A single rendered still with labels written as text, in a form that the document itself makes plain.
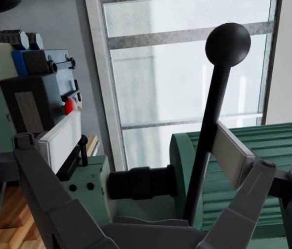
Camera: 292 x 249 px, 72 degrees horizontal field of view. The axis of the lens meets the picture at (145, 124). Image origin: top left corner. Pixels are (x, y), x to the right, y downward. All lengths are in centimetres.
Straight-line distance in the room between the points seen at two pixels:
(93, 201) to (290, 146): 33
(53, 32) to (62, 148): 161
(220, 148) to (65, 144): 13
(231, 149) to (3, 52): 27
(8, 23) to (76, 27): 48
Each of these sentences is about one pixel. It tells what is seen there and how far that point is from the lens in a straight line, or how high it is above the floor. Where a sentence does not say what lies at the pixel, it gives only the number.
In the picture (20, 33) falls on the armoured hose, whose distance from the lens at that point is 32.
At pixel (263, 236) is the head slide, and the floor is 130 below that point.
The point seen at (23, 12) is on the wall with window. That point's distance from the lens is 184.
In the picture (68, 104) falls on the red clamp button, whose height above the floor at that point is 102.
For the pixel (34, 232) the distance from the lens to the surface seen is 34.
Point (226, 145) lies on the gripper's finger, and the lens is 18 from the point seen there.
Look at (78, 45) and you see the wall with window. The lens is 169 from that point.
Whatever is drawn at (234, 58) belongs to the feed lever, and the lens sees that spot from 17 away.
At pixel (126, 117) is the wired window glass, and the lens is 180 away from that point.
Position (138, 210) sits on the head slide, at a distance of 47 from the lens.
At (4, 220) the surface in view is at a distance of 32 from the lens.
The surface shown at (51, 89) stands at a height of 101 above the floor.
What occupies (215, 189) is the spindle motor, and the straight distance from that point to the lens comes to 33.
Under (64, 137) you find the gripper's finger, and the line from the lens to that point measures 17.
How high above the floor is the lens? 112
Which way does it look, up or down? 1 degrees down
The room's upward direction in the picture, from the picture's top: 85 degrees clockwise
